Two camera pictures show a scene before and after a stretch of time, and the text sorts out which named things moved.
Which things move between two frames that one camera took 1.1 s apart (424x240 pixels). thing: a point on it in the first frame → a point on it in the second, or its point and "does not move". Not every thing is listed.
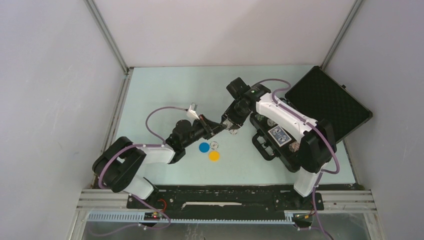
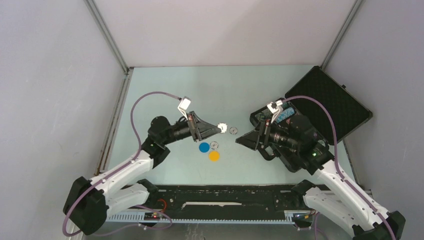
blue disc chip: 204,147 does not move
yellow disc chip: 214,156 does not move
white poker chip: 214,145 does not move
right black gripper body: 236,114 → 278,138
